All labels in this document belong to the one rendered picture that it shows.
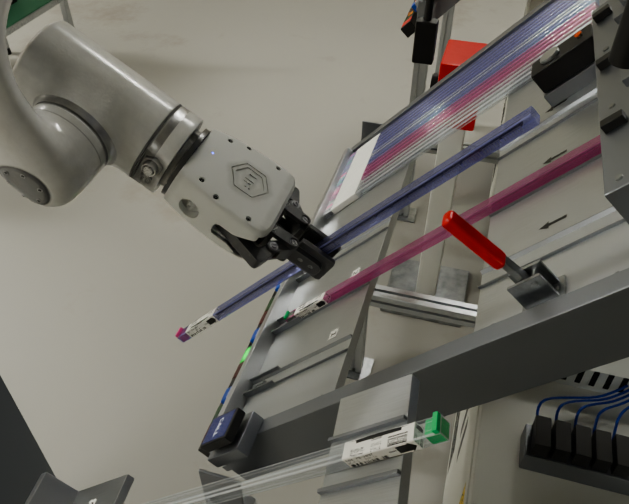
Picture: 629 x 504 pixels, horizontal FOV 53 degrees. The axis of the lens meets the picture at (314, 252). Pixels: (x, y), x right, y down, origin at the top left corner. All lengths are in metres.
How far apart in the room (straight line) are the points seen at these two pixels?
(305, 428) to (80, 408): 1.18
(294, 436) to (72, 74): 0.42
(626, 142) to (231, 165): 0.33
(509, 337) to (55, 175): 0.38
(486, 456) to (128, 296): 1.36
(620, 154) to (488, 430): 0.55
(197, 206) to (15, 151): 0.15
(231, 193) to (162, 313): 1.40
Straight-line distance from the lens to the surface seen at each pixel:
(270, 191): 0.61
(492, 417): 0.98
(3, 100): 0.54
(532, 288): 0.52
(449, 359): 0.54
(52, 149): 0.55
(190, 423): 1.70
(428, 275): 1.91
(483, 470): 0.93
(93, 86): 0.59
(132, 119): 0.59
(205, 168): 0.59
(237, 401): 0.83
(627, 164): 0.49
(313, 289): 0.91
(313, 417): 0.66
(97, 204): 2.43
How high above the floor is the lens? 1.41
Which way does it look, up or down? 42 degrees down
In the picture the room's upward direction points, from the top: straight up
